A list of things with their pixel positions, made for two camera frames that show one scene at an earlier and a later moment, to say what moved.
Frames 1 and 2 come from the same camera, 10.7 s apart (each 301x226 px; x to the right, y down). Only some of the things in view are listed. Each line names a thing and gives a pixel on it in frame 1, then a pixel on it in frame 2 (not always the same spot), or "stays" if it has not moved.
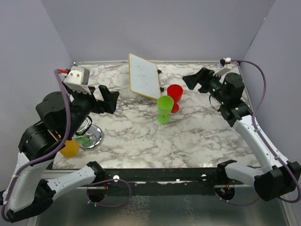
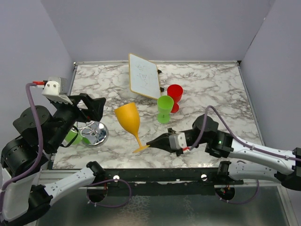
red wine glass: x=176 y=91 stays
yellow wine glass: x=71 y=149 -> x=128 y=115
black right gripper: x=203 y=77 -> x=162 y=141
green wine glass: x=165 y=104 stays
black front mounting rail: x=178 y=181 stays
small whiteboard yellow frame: x=144 y=76 stays
